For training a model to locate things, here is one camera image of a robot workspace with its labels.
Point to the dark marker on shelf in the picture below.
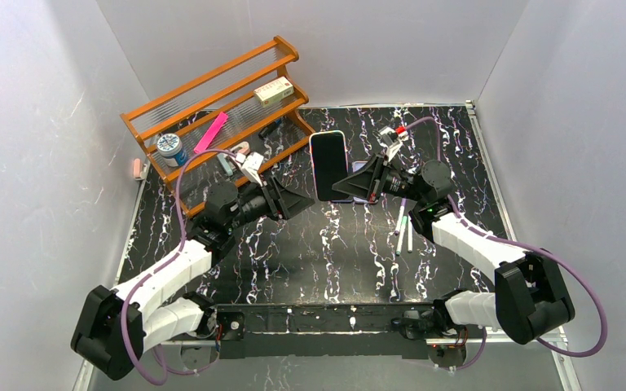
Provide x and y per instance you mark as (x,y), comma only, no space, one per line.
(264,132)

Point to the cream cardboard box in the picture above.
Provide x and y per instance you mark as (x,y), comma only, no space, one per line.
(274,91)

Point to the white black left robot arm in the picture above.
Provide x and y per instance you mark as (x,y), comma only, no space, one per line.
(118,325)

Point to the pink eraser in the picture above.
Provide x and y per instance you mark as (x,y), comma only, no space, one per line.
(137,169)

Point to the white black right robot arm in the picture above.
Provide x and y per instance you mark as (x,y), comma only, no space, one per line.
(530,296)

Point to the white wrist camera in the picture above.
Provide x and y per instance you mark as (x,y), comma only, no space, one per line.
(393,139)
(249,165)

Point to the black phone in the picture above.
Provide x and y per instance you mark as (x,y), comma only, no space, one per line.
(329,162)

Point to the pink flat bar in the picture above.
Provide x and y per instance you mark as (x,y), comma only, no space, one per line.
(211,133)

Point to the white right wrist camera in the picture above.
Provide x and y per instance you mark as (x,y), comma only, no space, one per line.
(393,139)

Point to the purple capped pen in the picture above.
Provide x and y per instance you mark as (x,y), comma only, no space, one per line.
(398,224)

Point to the green tipped white pen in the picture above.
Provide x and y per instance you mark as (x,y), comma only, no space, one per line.
(400,235)

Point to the black base bar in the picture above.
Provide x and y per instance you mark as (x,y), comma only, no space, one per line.
(316,330)

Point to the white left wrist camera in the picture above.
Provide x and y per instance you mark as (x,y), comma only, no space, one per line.
(249,165)

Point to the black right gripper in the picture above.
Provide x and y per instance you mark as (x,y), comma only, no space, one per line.
(374,179)

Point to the blue lidded jar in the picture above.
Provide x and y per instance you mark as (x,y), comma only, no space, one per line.
(170,147)

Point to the lilac phone case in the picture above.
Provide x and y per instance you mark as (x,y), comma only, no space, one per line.
(364,181)

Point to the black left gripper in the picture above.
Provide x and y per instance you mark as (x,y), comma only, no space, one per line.
(275,198)

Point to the orange wooden shelf rack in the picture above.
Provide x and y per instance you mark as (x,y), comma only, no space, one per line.
(220,109)

